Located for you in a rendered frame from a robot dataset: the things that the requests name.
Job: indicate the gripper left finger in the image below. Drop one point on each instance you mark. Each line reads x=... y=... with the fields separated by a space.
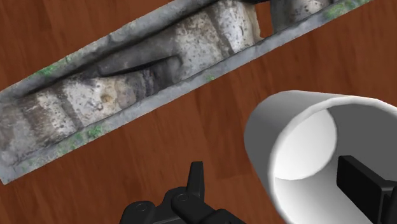
x=194 y=192

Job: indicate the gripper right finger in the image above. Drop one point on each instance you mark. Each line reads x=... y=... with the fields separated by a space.
x=366 y=186

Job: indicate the white cup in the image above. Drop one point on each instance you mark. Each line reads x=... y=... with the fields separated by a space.
x=310 y=145

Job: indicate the grey stone slab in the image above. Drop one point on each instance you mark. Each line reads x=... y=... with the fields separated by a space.
x=124 y=83

